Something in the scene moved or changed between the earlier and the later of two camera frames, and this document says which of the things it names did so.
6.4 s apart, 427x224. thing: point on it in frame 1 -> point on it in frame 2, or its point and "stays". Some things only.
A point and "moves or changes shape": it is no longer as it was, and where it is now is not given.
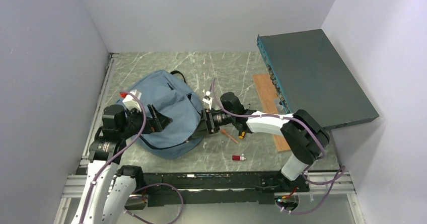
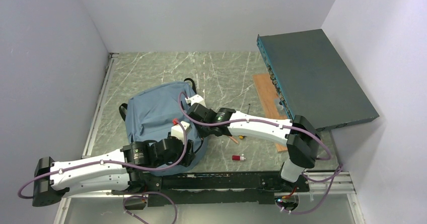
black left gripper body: (149, 126) -> (186, 160)
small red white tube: (235, 157) stays
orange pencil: (223, 131) stays
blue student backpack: (170, 93) moves or changes shape
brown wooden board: (267, 93) stays
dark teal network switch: (311, 76) stays
